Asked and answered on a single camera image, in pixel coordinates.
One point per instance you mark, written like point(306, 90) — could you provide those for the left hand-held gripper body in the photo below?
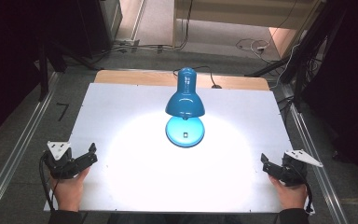
point(59, 161)

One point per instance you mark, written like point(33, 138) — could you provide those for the blue desk lamp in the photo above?
point(185, 104)

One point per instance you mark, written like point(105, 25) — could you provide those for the aluminium rail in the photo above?
point(317, 177)
point(15, 155)

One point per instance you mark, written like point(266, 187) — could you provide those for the white board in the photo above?
point(121, 105)

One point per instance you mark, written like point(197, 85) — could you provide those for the person's right hand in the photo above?
point(290, 196)

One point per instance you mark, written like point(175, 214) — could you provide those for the black metal stand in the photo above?
point(304, 46)
point(45, 71)

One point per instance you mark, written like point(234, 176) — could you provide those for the dark cabinet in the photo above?
point(99, 25)

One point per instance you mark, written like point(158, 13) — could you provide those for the white shelf frame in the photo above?
point(230, 9)

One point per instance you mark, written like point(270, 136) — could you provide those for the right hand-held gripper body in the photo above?
point(295, 169)

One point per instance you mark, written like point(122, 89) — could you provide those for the person's left hand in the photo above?
point(70, 191)

